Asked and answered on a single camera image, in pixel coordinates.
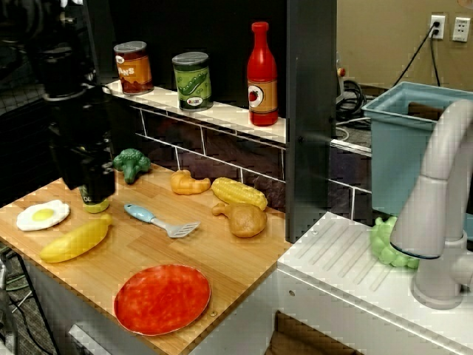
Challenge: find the white wall power outlet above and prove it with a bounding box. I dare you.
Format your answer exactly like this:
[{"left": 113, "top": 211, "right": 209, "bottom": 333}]
[{"left": 429, "top": 14, "right": 446, "bottom": 40}]

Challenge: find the green peas can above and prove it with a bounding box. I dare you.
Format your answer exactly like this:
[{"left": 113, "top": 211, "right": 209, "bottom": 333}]
[{"left": 171, "top": 51, "right": 214, "bottom": 112}]

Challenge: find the brown beans can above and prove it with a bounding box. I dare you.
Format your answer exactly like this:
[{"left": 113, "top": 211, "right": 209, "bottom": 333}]
[{"left": 113, "top": 41, "right": 154, "bottom": 95}]

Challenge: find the green olive oil bottle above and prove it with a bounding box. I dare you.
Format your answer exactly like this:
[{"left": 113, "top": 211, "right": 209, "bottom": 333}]
[{"left": 78, "top": 186, "right": 111, "bottom": 214}]

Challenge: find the white shelf ledge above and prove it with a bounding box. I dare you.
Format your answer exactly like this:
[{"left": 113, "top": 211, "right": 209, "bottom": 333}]
[{"left": 104, "top": 79, "right": 287, "bottom": 144}]

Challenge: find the green toy broccoli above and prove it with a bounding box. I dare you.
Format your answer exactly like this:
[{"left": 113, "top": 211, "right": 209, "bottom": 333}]
[{"left": 112, "top": 148, "right": 152, "bottom": 185}]

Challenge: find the orange toy croissant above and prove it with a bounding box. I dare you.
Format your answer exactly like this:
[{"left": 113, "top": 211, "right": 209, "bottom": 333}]
[{"left": 170, "top": 169, "right": 212, "bottom": 195}]

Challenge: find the white cable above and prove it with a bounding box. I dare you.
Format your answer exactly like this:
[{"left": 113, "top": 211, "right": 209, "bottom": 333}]
[{"left": 335, "top": 116, "right": 372, "bottom": 141}]

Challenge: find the black cable bundle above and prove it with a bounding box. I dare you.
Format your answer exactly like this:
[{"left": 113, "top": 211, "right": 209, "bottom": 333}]
[{"left": 335, "top": 79, "right": 374, "bottom": 114}]

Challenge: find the brown toy chicken drumstick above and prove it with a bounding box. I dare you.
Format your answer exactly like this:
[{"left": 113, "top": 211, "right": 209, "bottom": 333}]
[{"left": 211, "top": 202, "right": 268, "bottom": 239}]

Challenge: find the red ketchup bottle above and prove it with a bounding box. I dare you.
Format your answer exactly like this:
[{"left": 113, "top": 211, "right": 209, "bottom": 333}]
[{"left": 247, "top": 21, "right": 279, "bottom": 127}]

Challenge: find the black power cable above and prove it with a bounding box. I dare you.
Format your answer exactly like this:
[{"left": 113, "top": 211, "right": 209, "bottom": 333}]
[
  {"left": 429, "top": 28, "right": 443, "bottom": 88},
  {"left": 390, "top": 21, "right": 441, "bottom": 88}
]

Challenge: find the white wall data plate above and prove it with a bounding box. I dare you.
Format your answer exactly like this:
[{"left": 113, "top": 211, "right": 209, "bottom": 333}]
[{"left": 452, "top": 16, "right": 472, "bottom": 43}]

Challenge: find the grey toy faucet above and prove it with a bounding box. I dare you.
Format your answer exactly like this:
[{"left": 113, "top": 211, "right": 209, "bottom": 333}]
[{"left": 389, "top": 98, "right": 473, "bottom": 311}]

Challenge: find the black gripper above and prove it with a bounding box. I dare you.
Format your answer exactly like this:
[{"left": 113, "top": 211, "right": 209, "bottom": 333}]
[{"left": 47, "top": 135, "right": 117, "bottom": 203}]

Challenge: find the red orange plate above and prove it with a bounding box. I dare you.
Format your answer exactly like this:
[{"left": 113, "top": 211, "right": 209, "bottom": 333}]
[{"left": 113, "top": 264, "right": 212, "bottom": 337}]

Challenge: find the white sink counter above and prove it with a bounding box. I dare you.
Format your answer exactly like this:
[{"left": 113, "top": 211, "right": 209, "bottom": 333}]
[{"left": 191, "top": 210, "right": 473, "bottom": 355}]

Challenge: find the grey drawer handle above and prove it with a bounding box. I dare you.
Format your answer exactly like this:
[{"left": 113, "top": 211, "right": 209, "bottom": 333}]
[{"left": 68, "top": 323, "right": 125, "bottom": 355}]

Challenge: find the yellow toy banana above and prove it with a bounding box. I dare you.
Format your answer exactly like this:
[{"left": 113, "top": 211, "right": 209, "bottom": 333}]
[{"left": 38, "top": 213, "right": 114, "bottom": 264}]

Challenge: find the toy fried egg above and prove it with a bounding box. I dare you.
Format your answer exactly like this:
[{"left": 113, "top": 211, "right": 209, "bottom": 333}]
[{"left": 16, "top": 199, "right": 71, "bottom": 232}]

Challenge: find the blue plastic bin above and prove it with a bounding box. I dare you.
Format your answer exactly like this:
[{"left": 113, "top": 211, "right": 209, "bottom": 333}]
[{"left": 361, "top": 81, "right": 473, "bottom": 232}]

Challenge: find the dark grey post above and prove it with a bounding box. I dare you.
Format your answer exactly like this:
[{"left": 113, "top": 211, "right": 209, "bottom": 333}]
[{"left": 285, "top": 0, "right": 338, "bottom": 244}]

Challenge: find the yellow toy corn cob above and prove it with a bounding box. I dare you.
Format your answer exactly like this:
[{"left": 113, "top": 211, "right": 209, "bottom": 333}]
[{"left": 211, "top": 177, "right": 268, "bottom": 212}]

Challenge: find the white box with red button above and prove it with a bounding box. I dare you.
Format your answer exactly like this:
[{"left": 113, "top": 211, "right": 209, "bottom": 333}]
[{"left": 335, "top": 54, "right": 347, "bottom": 101}]

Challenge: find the blue handled grey spatula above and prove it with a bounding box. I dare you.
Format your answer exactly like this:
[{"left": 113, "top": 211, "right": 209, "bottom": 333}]
[{"left": 123, "top": 203, "right": 202, "bottom": 239}]

